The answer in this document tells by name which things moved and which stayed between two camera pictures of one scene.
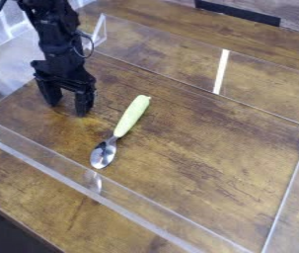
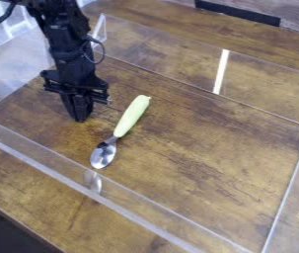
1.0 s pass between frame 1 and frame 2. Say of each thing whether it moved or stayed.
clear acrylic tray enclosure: stayed
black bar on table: stayed
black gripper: moved
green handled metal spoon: stayed
